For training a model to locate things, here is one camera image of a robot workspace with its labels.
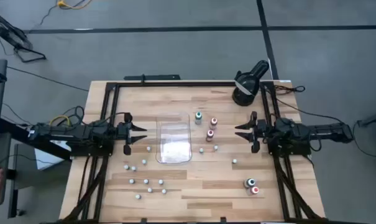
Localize grey floor object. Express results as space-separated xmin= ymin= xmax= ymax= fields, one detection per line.
xmin=357 ymin=108 xmax=376 ymax=129

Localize clear plastic storage bin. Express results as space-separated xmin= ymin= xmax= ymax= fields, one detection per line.
xmin=155 ymin=112 xmax=193 ymax=165

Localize looped black cables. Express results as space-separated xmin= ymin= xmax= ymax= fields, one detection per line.
xmin=62 ymin=105 xmax=86 ymax=126

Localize black folded stand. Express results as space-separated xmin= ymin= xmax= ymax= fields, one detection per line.
xmin=0 ymin=9 xmax=47 ymax=63

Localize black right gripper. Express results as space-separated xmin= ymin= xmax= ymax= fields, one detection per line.
xmin=235 ymin=111 xmax=269 ymax=154

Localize coiled black lamp cable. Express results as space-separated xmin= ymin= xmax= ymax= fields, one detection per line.
xmin=273 ymin=85 xmax=306 ymax=95

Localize thin black floor cable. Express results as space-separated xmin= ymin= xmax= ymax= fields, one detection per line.
xmin=6 ymin=66 xmax=89 ymax=93

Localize black flat mounting bar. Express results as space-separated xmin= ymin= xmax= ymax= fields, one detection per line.
xmin=124 ymin=73 xmax=181 ymax=82

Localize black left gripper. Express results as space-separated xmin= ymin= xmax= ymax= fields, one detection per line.
xmin=116 ymin=112 xmax=148 ymax=156

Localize black desk lamp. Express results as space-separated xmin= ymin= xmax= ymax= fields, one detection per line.
xmin=231 ymin=59 xmax=270 ymax=107

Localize black side desk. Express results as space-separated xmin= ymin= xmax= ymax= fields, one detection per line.
xmin=0 ymin=118 xmax=75 ymax=218

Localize yellow floor cable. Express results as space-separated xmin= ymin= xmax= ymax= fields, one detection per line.
xmin=56 ymin=0 xmax=93 ymax=10

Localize white sheet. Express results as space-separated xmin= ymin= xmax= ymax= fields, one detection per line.
xmin=34 ymin=139 xmax=73 ymax=171

